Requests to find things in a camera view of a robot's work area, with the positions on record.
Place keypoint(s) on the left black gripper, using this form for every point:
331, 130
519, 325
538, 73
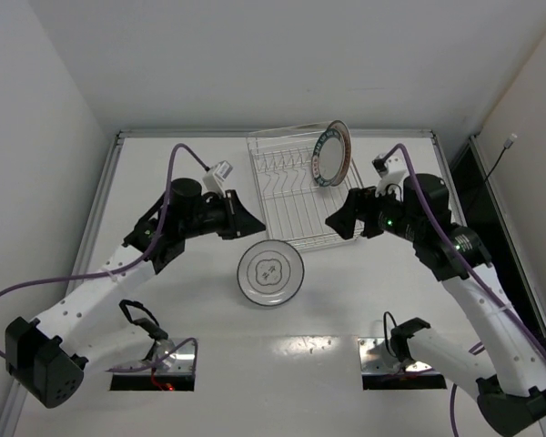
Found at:
229, 215

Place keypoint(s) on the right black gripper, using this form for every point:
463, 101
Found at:
369, 214

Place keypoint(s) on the metal wire dish rack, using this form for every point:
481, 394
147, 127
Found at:
293, 198

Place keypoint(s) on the white plate with black rim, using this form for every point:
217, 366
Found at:
270, 273

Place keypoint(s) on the plate with dark blue rim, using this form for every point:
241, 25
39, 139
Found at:
331, 155

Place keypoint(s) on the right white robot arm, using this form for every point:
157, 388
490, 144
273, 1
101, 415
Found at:
508, 382

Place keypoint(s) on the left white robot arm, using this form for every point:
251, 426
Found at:
91, 329

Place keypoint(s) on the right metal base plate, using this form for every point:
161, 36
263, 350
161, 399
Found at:
375, 361

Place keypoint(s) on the metal base plate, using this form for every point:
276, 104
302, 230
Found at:
375, 361
177, 355

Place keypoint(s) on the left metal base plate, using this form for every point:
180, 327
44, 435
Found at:
177, 355

